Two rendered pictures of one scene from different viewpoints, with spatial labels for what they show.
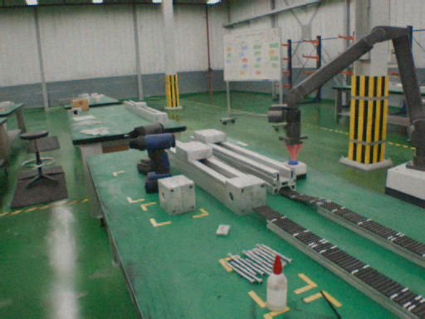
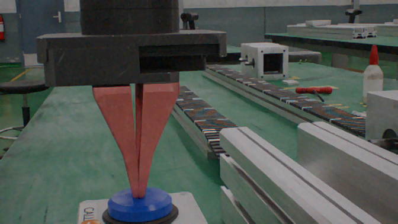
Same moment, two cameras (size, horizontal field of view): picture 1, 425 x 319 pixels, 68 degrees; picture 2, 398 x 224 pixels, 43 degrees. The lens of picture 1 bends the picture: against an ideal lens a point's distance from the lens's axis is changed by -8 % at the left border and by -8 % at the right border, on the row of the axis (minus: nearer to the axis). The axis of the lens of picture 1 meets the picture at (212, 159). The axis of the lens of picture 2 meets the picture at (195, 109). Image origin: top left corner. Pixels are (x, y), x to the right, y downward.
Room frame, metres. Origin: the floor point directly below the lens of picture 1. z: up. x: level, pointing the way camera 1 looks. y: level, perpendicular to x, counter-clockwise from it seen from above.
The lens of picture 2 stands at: (1.60, -0.22, 0.96)
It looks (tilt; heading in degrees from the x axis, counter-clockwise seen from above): 10 degrees down; 194
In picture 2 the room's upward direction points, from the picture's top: 2 degrees counter-clockwise
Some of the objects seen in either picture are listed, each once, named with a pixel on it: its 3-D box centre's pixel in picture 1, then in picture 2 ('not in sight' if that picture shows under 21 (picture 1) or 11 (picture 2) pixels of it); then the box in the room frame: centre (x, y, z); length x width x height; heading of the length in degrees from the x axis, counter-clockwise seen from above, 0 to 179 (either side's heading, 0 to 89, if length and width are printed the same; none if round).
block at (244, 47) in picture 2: not in sight; (256, 59); (0.01, -0.41, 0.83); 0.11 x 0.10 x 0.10; 117
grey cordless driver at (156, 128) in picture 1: (144, 149); not in sight; (1.48, 0.30, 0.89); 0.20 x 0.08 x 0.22; 135
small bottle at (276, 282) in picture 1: (276, 282); (372, 74); (0.54, -0.11, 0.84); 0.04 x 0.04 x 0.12
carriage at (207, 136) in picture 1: (209, 138); not in sight; (1.75, 0.01, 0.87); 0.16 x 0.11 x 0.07; 24
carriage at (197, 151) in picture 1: (193, 153); not in sight; (1.44, 0.08, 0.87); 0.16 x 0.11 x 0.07; 24
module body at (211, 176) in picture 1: (193, 164); not in sight; (1.44, 0.08, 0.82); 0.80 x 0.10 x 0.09; 24
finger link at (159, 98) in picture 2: (295, 149); (114, 122); (1.32, -0.34, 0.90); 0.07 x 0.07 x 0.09; 24
